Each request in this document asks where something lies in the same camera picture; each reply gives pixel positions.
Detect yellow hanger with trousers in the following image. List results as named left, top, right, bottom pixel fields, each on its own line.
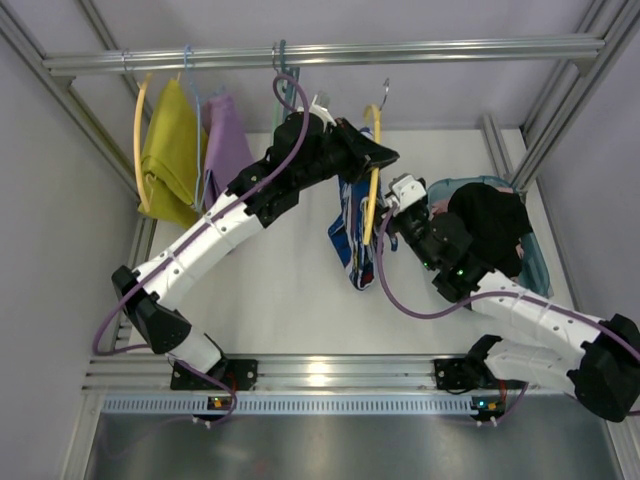
left=363, top=78, right=390, bottom=246

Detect blue white patterned trousers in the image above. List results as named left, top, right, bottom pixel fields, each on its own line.
left=327, top=127, right=399, bottom=292

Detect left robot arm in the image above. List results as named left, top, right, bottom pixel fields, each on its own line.
left=112, top=112, right=399, bottom=378

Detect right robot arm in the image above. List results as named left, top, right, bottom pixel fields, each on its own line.
left=385, top=199, right=639, bottom=422

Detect green empty hanger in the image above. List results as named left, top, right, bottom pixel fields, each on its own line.
left=269, top=43, right=284, bottom=136

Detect teal blue empty hanger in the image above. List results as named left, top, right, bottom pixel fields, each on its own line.
left=279, top=39, right=300, bottom=108

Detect light blue hanger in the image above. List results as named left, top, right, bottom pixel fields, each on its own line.
left=183, top=44, right=204, bottom=214

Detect yellow hanger on left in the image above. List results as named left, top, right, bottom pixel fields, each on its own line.
left=133, top=73, right=153, bottom=213

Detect pink garment in basket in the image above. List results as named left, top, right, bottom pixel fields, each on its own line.
left=431, top=198, right=450, bottom=216

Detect black garment in basket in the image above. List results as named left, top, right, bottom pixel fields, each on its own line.
left=448, top=183, right=533, bottom=278

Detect purple garment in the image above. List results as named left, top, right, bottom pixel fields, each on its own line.
left=202, top=93, right=254, bottom=210

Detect teal plastic basket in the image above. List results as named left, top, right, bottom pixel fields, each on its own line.
left=427, top=175, right=553, bottom=297

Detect mustard yellow garment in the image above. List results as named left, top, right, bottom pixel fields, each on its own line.
left=138, top=78, right=208, bottom=229

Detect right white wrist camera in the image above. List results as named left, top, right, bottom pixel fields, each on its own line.
left=385, top=173, right=427, bottom=212

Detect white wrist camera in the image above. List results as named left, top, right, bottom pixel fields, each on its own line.
left=385, top=173, right=427, bottom=212
left=295, top=91, right=336, bottom=134

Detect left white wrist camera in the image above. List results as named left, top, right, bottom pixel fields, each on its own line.
left=295, top=91, right=336, bottom=134

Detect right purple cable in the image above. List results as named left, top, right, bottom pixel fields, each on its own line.
left=375, top=204, right=640, bottom=426

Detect purple cable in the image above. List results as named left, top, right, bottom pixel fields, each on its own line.
left=92, top=73, right=307, bottom=416
left=375, top=204, right=640, bottom=426

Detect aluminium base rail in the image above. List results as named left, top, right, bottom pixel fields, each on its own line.
left=82, top=352, right=566, bottom=396

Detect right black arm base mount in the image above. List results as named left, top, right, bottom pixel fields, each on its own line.
left=433, top=358, right=479, bottom=394

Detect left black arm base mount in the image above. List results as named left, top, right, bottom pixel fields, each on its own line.
left=170, top=358, right=259, bottom=392

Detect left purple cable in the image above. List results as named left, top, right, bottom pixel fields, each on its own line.
left=92, top=73, right=307, bottom=416

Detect aluminium hanging rail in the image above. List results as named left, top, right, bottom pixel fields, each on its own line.
left=42, top=33, right=605, bottom=77

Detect right aluminium frame post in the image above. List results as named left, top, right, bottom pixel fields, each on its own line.
left=478, top=1, right=639, bottom=193

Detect aluminium frame post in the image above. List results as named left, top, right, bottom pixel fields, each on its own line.
left=478, top=1, right=639, bottom=193
left=1, top=1, right=136, bottom=196

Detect slotted grey cable duct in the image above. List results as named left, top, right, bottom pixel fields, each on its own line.
left=102, top=394, right=503, bottom=416

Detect left aluminium frame post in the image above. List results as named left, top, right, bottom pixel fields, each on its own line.
left=1, top=1, right=136, bottom=196

